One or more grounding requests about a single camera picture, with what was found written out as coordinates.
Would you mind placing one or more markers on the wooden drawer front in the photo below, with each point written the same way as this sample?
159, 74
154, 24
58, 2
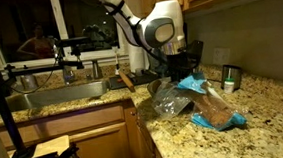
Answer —
67, 122

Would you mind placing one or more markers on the white dish brush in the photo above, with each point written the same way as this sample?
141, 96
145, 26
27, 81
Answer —
116, 60

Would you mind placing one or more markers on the clear glass bowl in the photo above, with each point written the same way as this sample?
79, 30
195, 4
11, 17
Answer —
153, 86

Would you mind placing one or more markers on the white framed kitchen window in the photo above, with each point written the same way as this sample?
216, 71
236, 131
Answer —
27, 27

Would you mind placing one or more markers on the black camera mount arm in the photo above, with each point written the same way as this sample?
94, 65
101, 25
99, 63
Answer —
40, 69

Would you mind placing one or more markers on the black stereo camera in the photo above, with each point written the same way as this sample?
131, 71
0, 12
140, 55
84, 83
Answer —
73, 42

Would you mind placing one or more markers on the stainless steel sink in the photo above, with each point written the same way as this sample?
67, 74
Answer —
59, 94

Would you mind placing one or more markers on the white wall outlet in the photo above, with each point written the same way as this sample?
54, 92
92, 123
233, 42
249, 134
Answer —
221, 56

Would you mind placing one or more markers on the blue clear plastic potato bag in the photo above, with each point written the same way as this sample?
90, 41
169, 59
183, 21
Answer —
213, 107

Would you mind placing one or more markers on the wooden lower cabinet door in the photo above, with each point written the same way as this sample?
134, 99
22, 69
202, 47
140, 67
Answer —
103, 150

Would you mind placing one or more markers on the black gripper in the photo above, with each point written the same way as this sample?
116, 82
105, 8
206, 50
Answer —
179, 66

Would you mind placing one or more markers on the stainless steel cup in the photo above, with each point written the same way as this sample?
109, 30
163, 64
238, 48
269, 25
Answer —
231, 76

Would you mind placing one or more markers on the black stand pole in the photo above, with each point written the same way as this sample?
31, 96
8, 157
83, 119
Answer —
7, 121

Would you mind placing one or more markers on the black drying mat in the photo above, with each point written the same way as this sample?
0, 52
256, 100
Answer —
141, 78

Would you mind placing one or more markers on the steel cup by sink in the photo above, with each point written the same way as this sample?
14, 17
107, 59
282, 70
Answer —
29, 82

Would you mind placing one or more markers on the steel faucet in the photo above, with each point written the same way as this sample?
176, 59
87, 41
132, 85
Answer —
96, 69

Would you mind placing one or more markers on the white paper towel roll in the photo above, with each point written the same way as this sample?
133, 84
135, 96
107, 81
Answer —
136, 61

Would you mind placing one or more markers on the wooden rolling pin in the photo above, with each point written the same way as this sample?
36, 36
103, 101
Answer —
127, 81

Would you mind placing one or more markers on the light wooden board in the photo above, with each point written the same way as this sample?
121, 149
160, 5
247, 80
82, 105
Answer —
49, 145

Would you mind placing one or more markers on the soap dispenser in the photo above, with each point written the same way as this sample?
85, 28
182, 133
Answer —
68, 74

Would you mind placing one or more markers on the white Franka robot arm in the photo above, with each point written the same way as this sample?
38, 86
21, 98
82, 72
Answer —
164, 24

